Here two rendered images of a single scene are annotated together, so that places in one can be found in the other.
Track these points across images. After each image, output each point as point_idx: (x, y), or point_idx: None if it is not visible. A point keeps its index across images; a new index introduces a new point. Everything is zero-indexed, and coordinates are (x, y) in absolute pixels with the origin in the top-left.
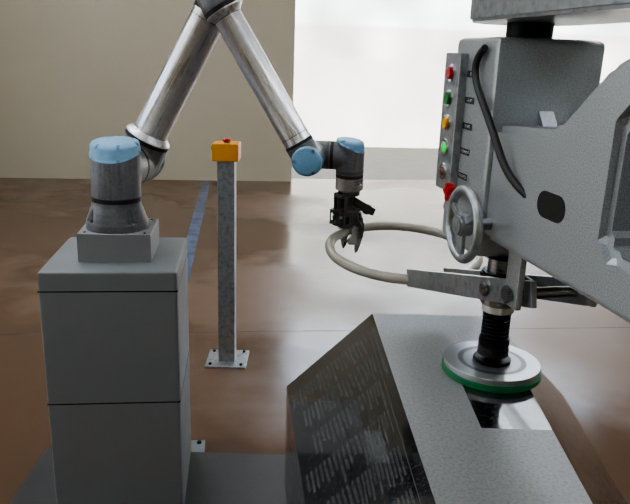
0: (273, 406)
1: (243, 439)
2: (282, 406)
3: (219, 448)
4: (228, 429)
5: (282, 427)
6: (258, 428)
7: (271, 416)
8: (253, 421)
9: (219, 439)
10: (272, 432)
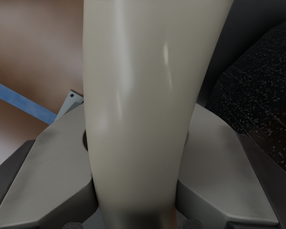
0: (42, 12)
1: (80, 66)
2: (45, 4)
3: (82, 86)
4: (61, 67)
5: (78, 29)
6: (71, 47)
7: (57, 25)
8: (59, 44)
9: (71, 80)
10: (81, 42)
